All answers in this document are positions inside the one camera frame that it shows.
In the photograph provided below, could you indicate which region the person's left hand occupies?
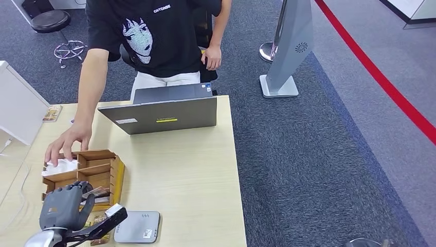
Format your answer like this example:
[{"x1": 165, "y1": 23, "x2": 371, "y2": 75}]
[{"x1": 201, "y1": 45, "x2": 223, "y2": 71}]

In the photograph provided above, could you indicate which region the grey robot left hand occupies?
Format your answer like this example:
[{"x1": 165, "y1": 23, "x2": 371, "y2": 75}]
[{"x1": 39, "y1": 181, "x2": 96, "y2": 233}]

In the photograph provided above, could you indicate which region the person's right hand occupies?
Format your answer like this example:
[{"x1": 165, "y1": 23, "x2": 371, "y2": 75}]
[{"x1": 44, "y1": 121, "x2": 93, "y2": 168}]

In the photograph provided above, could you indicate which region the wooden desk organizer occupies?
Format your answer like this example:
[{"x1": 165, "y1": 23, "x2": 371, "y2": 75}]
[{"x1": 41, "y1": 149, "x2": 120, "y2": 207}]

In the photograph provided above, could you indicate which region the person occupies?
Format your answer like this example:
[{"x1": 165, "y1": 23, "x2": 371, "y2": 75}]
[{"x1": 44, "y1": 0, "x2": 233, "y2": 168}]

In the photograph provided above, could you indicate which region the grey card reader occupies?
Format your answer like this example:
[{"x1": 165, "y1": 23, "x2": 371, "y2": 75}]
[{"x1": 113, "y1": 210, "x2": 161, "y2": 244}]

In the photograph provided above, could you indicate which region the black office chair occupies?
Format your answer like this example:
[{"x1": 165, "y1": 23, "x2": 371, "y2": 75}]
[{"x1": 120, "y1": 7, "x2": 219, "y2": 84}]

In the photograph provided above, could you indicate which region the chrome stanchion base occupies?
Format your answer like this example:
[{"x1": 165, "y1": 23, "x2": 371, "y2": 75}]
[{"x1": 259, "y1": 41, "x2": 278, "y2": 64}]

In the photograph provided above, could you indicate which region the white cabinet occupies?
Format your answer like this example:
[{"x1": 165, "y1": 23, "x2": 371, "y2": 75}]
[{"x1": 0, "y1": 60, "x2": 51, "y2": 146}]

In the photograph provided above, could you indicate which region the grey laptop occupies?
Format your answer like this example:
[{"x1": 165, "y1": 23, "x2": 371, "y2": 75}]
[{"x1": 98, "y1": 82, "x2": 217, "y2": 136}]

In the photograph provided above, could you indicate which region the grey kiosk stand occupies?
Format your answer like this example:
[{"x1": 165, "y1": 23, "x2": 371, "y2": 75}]
[{"x1": 259, "y1": 0, "x2": 314, "y2": 99}]

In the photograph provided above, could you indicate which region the black round stool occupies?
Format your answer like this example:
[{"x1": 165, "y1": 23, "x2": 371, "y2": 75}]
[{"x1": 30, "y1": 10, "x2": 86, "y2": 69}]

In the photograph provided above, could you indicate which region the black computer case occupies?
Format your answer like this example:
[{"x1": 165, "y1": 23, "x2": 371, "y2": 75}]
[{"x1": 21, "y1": 0, "x2": 53, "y2": 19}]

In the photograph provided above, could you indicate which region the white counter with black base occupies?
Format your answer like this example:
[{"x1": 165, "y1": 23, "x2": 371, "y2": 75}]
[{"x1": 379, "y1": 0, "x2": 436, "y2": 30}]

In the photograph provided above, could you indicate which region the white cable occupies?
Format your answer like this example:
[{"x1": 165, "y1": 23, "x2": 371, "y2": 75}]
[{"x1": 0, "y1": 138, "x2": 31, "y2": 233}]

